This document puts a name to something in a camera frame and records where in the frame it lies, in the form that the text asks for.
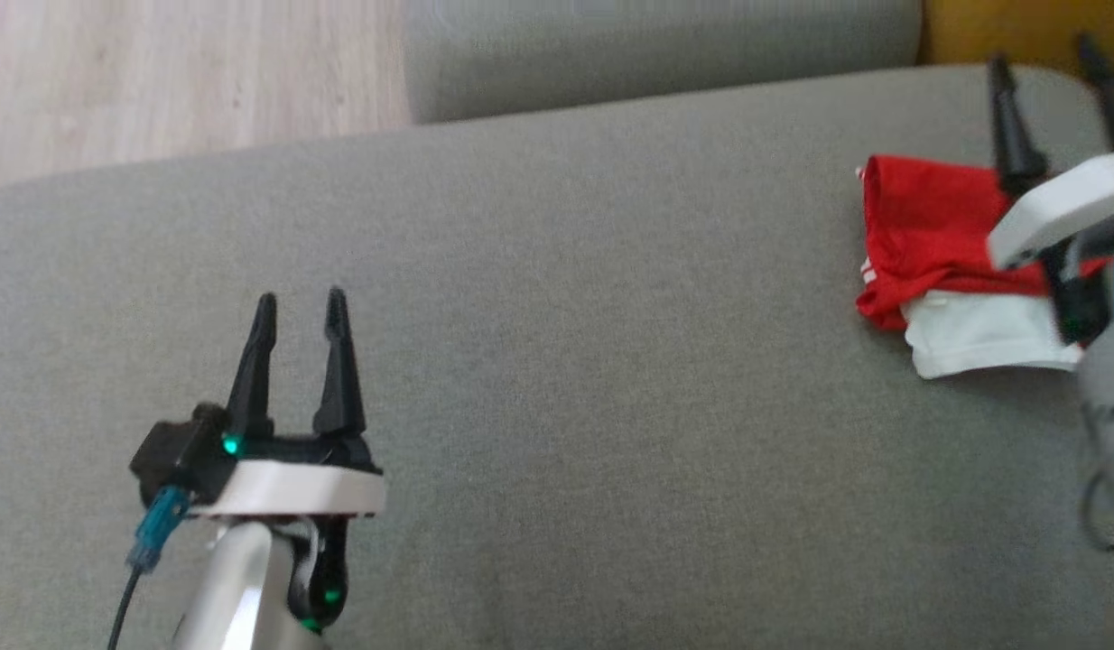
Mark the grey fabric sofa seat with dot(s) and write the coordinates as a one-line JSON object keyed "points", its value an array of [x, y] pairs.
{"points": [[566, 361]]}

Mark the grey sofa back cushion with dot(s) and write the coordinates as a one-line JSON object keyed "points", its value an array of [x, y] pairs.
{"points": [[656, 54]]}

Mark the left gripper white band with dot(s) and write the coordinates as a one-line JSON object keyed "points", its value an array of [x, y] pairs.
{"points": [[295, 487]]}

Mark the yellow upholstered furniture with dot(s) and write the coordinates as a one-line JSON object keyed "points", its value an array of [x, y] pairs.
{"points": [[999, 27]]}

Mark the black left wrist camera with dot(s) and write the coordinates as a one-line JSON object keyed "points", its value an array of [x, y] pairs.
{"points": [[178, 456]]}

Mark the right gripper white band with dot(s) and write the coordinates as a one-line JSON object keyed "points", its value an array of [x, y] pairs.
{"points": [[1062, 208]]}

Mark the red basketball jersey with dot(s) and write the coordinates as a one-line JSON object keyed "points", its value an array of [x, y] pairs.
{"points": [[936, 217]]}

